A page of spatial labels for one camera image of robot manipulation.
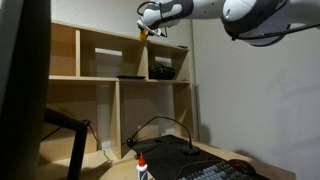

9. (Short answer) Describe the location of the wooden shelf unit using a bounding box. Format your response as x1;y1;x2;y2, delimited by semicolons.
39;22;197;179

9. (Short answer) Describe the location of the black pouch on shelf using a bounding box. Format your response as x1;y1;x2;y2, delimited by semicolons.
149;63;176;80

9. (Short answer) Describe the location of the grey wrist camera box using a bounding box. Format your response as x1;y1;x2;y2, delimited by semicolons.
137;19;163;37

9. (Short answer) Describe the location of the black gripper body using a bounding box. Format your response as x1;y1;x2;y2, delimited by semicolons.
139;27;154;36

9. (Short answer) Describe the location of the white glue bottle red cap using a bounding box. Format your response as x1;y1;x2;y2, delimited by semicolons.
136;154;148;180

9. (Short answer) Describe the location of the black computer mouse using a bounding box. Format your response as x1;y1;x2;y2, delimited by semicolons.
228;159;256;175

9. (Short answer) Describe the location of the black desk mat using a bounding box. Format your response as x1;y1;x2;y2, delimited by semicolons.
129;134;271;180

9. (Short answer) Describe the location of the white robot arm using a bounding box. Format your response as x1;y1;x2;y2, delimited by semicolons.
137;0;320;47

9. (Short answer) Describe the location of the black monitor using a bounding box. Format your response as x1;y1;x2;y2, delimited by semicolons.
0;0;51;180

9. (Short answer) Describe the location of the dark mechanical keyboard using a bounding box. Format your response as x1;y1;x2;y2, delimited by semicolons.
175;161;256;180

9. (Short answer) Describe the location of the black flat tray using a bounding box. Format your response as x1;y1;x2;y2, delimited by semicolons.
117;75;146;80

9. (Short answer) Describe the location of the yellow rubber duck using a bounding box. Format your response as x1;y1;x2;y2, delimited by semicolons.
138;30;148;41

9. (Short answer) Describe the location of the black monitor stand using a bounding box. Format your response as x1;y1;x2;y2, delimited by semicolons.
41;108;90;180

